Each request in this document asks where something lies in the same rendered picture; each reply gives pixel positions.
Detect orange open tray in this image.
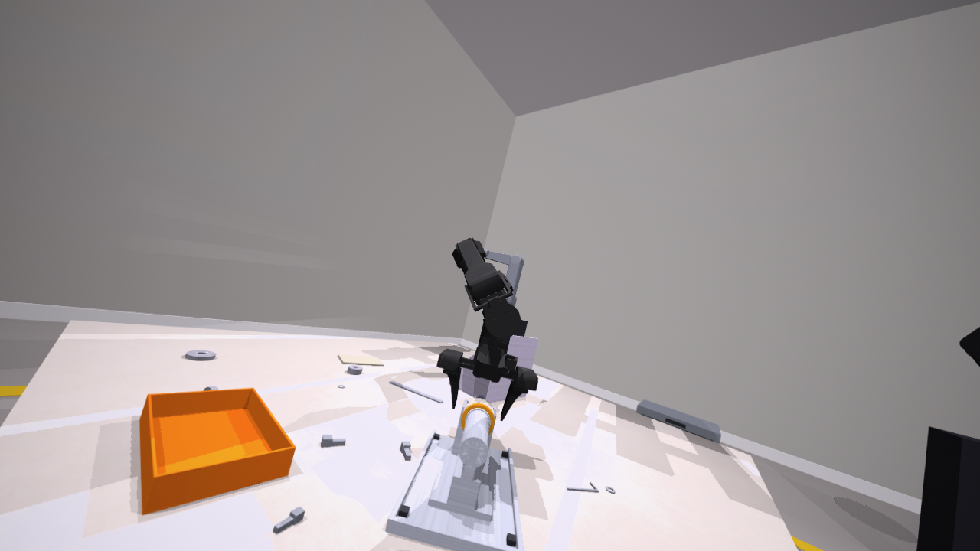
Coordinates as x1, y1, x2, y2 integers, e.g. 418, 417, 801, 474
140, 388, 296, 515

